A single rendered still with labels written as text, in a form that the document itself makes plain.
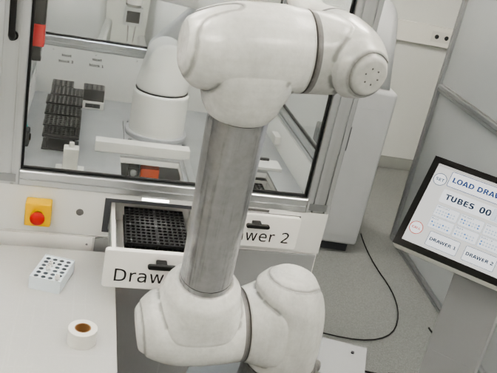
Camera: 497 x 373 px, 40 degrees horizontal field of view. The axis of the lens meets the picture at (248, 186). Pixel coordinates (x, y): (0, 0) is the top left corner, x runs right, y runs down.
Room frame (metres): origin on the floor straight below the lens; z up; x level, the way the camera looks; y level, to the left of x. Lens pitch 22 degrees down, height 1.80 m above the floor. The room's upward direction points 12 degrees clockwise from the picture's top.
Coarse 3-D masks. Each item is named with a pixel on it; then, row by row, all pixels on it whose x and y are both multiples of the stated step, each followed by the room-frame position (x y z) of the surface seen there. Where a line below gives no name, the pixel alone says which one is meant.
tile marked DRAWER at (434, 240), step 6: (432, 234) 1.85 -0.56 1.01; (438, 234) 1.85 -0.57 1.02; (426, 240) 1.84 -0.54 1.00; (432, 240) 1.84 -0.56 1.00; (438, 240) 1.84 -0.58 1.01; (444, 240) 1.83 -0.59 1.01; (450, 240) 1.83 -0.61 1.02; (432, 246) 1.82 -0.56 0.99; (438, 246) 1.82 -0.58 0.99; (444, 246) 1.82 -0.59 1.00; (450, 246) 1.81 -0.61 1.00; (456, 246) 1.81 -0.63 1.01; (444, 252) 1.81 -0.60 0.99; (450, 252) 1.80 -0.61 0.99; (456, 252) 1.80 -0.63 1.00
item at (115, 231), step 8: (112, 208) 1.82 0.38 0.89; (120, 208) 1.87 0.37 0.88; (152, 208) 1.90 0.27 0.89; (160, 208) 1.90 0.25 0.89; (168, 208) 1.91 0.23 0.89; (176, 208) 1.92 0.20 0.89; (112, 216) 1.77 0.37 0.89; (120, 216) 1.87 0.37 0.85; (184, 216) 1.92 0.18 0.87; (112, 224) 1.72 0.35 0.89; (120, 224) 1.84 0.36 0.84; (112, 232) 1.68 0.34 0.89; (120, 232) 1.79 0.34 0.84; (112, 240) 1.64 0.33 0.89; (120, 240) 1.75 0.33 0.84
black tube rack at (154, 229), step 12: (132, 216) 1.79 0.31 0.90; (144, 216) 1.80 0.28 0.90; (156, 216) 1.83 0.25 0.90; (168, 216) 1.84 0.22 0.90; (180, 216) 1.85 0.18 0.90; (132, 228) 1.72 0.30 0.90; (144, 228) 1.73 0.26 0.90; (156, 228) 1.74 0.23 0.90; (168, 228) 1.76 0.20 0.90; (180, 228) 1.78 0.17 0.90; (144, 240) 1.66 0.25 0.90; (156, 240) 1.68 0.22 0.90; (168, 240) 1.69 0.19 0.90; (180, 240) 1.71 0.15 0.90
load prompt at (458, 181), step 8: (456, 176) 1.97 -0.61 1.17; (464, 176) 1.96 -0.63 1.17; (448, 184) 1.96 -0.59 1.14; (456, 184) 1.95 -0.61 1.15; (464, 184) 1.95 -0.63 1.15; (472, 184) 1.94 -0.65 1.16; (480, 184) 1.94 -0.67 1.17; (488, 184) 1.93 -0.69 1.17; (464, 192) 1.93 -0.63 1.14; (472, 192) 1.92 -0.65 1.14; (480, 192) 1.92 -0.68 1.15; (488, 192) 1.91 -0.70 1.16; (496, 192) 1.91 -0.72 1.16; (488, 200) 1.90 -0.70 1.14; (496, 200) 1.89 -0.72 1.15
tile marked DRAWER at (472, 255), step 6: (468, 246) 1.81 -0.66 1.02; (468, 252) 1.79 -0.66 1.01; (474, 252) 1.79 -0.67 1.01; (480, 252) 1.79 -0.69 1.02; (462, 258) 1.78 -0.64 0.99; (468, 258) 1.78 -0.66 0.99; (474, 258) 1.78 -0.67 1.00; (480, 258) 1.77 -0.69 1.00; (486, 258) 1.77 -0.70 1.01; (492, 258) 1.77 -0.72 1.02; (474, 264) 1.77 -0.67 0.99; (480, 264) 1.76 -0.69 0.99; (486, 264) 1.76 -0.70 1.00; (492, 264) 1.76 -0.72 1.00; (492, 270) 1.74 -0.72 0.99
